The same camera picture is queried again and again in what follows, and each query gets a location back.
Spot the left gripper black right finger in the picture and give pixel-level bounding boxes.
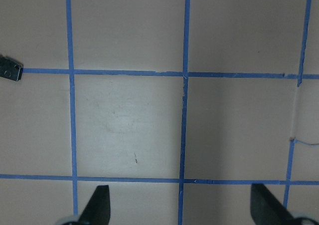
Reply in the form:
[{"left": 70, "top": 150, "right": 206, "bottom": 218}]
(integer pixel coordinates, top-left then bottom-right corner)
[{"left": 250, "top": 184, "right": 299, "bottom": 225}]

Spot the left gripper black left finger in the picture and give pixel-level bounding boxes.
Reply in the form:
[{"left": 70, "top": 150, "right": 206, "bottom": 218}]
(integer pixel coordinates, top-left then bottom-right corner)
[{"left": 74, "top": 185, "right": 111, "bottom": 225}]

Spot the black metal brake pad plate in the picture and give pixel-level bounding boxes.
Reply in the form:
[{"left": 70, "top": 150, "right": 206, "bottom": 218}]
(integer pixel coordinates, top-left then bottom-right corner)
[{"left": 0, "top": 54, "right": 23, "bottom": 81}]

